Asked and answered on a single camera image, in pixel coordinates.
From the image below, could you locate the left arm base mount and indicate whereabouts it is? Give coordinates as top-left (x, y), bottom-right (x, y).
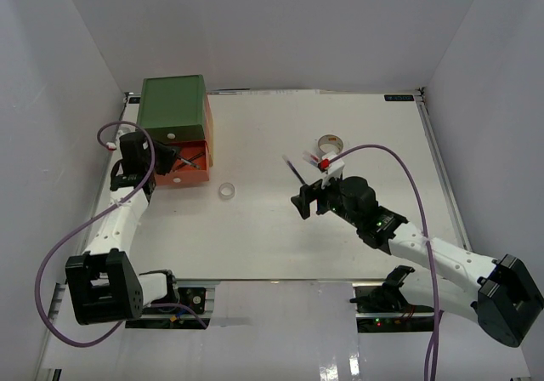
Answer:
top-left (125, 285), bottom-right (215, 330)

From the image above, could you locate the green pen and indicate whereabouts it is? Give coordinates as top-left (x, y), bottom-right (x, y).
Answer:
top-left (178, 156), bottom-right (201, 169)

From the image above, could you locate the purple pen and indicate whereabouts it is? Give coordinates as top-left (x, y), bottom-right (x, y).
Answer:
top-left (282, 155), bottom-right (307, 185)

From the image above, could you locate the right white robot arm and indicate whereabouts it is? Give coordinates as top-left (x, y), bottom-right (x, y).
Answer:
top-left (291, 177), bottom-right (543, 348)

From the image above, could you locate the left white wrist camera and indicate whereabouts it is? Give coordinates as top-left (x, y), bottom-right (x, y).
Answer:
top-left (105, 127), bottom-right (131, 151)

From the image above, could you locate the large white tape roll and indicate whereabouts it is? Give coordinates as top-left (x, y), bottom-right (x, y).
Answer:
top-left (317, 134), bottom-right (344, 156)

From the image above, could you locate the blue corner label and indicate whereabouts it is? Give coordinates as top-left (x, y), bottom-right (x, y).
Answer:
top-left (384, 94), bottom-right (415, 102)

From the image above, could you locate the orange cardboard box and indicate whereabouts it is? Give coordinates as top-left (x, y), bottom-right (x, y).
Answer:
top-left (155, 94), bottom-right (213, 186)

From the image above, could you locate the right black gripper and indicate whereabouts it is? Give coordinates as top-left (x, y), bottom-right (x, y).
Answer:
top-left (291, 171), bottom-right (361, 229)

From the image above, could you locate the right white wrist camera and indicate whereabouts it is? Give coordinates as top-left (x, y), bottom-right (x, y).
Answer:
top-left (318, 151), bottom-right (345, 189)

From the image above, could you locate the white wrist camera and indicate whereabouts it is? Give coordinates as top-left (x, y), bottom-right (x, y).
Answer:
top-left (318, 151), bottom-right (345, 189)
top-left (105, 127), bottom-right (131, 151)

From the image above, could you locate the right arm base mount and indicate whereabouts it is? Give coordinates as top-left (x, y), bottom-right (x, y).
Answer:
top-left (350, 282), bottom-right (434, 334)

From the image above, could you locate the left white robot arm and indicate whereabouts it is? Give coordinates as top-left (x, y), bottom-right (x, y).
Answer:
top-left (65, 131), bottom-right (180, 325)

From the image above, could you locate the green drawer box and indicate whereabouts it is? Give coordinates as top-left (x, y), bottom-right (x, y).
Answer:
top-left (137, 75), bottom-right (207, 143)

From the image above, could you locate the black pen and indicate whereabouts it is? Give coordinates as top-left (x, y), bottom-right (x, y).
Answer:
top-left (178, 152), bottom-right (205, 169)

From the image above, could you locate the small clear tape roll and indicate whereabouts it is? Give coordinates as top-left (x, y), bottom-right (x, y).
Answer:
top-left (218, 182), bottom-right (235, 201)

